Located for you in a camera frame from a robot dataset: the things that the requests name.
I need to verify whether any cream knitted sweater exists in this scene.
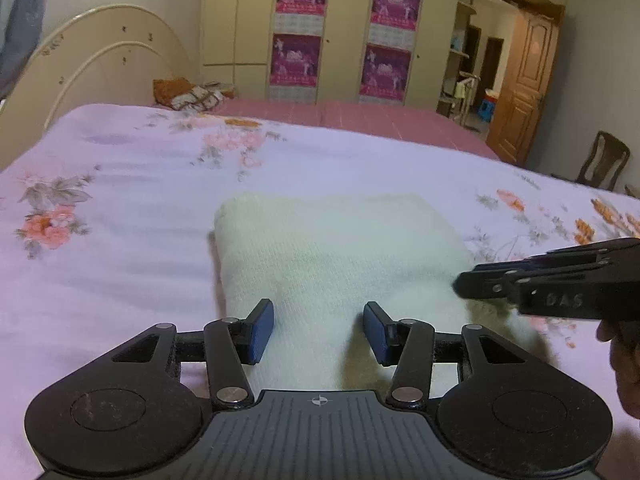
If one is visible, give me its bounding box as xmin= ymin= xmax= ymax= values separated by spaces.
xmin=214 ymin=194 xmax=549 ymax=392

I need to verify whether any person right hand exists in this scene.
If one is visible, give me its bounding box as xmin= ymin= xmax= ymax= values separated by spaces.
xmin=597 ymin=321 xmax=640 ymax=419

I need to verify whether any dark wooden chair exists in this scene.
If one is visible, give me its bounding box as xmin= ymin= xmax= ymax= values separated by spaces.
xmin=552 ymin=130 xmax=631 ymax=192

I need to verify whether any brown wooden door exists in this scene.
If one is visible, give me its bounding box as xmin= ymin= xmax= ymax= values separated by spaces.
xmin=486 ymin=10 xmax=560 ymax=167

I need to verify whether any blue plastic stool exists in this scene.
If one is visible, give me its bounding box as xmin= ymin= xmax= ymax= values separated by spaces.
xmin=477 ymin=89 xmax=499 ymax=122

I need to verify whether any pink checked bed cover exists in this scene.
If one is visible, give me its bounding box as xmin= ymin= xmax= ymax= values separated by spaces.
xmin=146 ymin=96 xmax=499 ymax=162

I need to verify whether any floral lilac bed sheet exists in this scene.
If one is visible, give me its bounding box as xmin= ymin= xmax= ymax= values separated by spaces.
xmin=1 ymin=105 xmax=639 ymax=479

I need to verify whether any lower right purple poster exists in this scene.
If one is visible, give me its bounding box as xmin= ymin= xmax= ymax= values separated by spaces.
xmin=358 ymin=44 xmax=411 ymax=105

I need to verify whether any cream wardrobe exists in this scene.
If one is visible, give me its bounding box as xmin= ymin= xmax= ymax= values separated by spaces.
xmin=201 ymin=0 xmax=459 ymax=108

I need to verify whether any upper right purple poster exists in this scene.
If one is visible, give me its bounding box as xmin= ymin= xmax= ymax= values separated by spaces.
xmin=371 ymin=0 xmax=421 ymax=32

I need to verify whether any lower left purple poster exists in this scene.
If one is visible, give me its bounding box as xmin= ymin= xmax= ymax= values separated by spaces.
xmin=269 ymin=34 xmax=321 ymax=88

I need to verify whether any orange patterned pillow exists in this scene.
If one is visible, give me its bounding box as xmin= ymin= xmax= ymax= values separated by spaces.
xmin=153 ymin=77 xmax=194 ymax=107

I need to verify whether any cream arched headboard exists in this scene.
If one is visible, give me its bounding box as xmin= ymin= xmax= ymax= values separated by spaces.
xmin=1 ymin=4 xmax=196 ymax=168

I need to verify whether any grey blue curtain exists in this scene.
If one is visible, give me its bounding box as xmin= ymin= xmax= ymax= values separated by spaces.
xmin=1 ymin=0 xmax=46 ymax=99

